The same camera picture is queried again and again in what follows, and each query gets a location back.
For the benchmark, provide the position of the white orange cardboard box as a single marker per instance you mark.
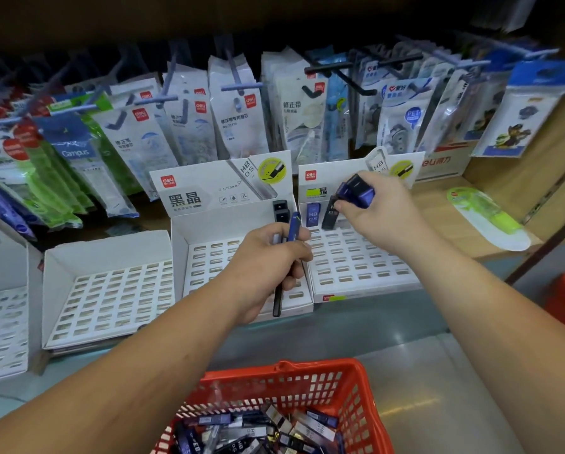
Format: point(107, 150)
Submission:
point(445, 163)

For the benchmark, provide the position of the row of green hanging packets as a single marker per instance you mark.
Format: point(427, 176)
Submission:
point(50, 184)

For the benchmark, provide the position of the person's left forearm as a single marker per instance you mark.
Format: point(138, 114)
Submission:
point(121, 373)

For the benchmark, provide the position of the white slotted display box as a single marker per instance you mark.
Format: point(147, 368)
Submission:
point(107, 302)
point(3, 321)

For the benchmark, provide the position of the pile of lead cases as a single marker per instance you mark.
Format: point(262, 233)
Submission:
point(263, 430)

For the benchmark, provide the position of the person's left thumb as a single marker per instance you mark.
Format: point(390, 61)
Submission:
point(273, 233)

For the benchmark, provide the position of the black pencil lead case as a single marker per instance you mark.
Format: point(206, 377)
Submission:
point(329, 219)
point(277, 300)
point(281, 210)

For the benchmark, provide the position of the green correction tape pack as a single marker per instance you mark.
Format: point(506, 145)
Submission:
point(488, 217)

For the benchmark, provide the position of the wooden shelf unit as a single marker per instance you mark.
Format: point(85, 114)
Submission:
point(509, 184)

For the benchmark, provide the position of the blue narrow hanging packet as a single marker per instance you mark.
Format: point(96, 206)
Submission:
point(337, 113)

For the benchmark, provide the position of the blue header hanging packet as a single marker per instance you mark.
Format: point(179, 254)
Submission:
point(81, 155)

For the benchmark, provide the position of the person's right thumb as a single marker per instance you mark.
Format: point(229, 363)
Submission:
point(347, 208)

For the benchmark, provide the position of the cartoon print hanging packet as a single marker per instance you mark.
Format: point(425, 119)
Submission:
point(519, 118)

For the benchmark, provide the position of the white display box green header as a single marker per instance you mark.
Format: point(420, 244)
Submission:
point(358, 269)

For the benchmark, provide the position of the black metal display hook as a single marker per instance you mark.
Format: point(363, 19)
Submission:
point(358, 85)
point(400, 59)
point(327, 67)

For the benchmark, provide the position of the blue white correction tape packets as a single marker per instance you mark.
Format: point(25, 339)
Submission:
point(400, 113)

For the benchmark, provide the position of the white display box grey header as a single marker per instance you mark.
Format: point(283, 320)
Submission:
point(202, 193)

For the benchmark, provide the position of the white correction tape refill packet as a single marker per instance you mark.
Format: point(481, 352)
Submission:
point(190, 118)
point(135, 141)
point(237, 118)

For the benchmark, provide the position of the person's left hand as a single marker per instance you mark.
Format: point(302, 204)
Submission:
point(256, 269)

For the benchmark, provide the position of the person's right hand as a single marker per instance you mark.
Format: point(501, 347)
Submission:
point(386, 217)

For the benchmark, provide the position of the person's right forearm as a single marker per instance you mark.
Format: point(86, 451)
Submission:
point(495, 335)

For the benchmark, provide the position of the red label hanging packets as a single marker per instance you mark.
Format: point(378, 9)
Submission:
point(8, 146)

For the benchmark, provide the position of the dark blue pencil lead case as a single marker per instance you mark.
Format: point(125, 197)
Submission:
point(363, 191)

